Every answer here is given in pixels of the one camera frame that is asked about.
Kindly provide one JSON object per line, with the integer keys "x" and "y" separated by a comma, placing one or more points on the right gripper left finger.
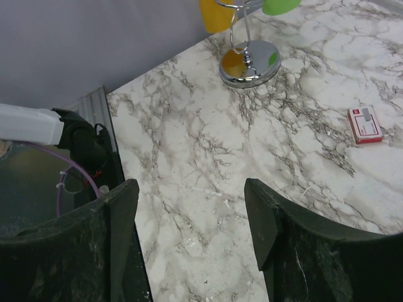
{"x": 63, "y": 259}

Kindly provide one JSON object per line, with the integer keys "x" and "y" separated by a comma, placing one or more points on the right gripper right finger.
{"x": 307, "y": 257}

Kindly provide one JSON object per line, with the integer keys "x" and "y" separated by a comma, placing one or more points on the orange wine glass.
{"x": 216, "y": 18}

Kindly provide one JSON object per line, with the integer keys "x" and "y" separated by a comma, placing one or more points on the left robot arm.
{"x": 61, "y": 128}

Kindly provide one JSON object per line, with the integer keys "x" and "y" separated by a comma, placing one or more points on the chrome wine glass rack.
{"x": 252, "y": 62}

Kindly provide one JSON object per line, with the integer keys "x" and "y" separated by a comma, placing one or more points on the rear green wine glass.
{"x": 278, "y": 7}

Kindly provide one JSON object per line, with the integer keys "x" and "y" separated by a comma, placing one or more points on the small red white box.
{"x": 364, "y": 125}

